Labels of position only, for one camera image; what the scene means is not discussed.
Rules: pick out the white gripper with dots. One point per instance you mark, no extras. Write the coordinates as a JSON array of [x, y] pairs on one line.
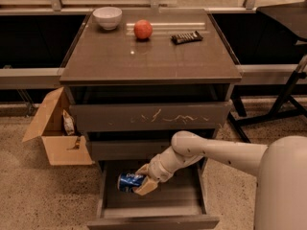
[[156, 170]]

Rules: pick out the blue pepsi can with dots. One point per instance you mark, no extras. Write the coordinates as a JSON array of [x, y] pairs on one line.
[[129, 182]]

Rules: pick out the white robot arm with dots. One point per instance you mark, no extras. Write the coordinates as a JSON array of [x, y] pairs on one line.
[[280, 169]]

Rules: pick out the grey middle drawer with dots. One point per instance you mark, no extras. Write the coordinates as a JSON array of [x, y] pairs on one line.
[[126, 150]]

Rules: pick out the grey open bottom drawer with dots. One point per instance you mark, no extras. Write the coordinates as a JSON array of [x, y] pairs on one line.
[[178, 204]]

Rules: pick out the grey top drawer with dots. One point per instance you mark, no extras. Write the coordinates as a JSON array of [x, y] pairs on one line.
[[149, 116]]

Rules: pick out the grey drawer cabinet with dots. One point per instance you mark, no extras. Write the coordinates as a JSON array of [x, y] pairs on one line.
[[115, 67]]

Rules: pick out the open cardboard box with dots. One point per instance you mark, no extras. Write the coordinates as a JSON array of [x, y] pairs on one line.
[[48, 125]]

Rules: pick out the snack bag in box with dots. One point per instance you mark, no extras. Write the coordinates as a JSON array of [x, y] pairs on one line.
[[68, 123]]

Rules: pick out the red apple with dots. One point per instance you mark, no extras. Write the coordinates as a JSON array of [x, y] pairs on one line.
[[143, 29]]

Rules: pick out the dark chocolate bar wrapper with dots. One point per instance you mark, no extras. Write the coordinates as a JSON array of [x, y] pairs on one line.
[[186, 38]]

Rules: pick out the black rolling stand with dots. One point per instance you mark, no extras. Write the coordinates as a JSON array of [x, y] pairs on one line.
[[275, 113]]

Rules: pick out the white ceramic bowl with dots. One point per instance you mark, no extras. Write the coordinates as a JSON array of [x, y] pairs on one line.
[[108, 17]]

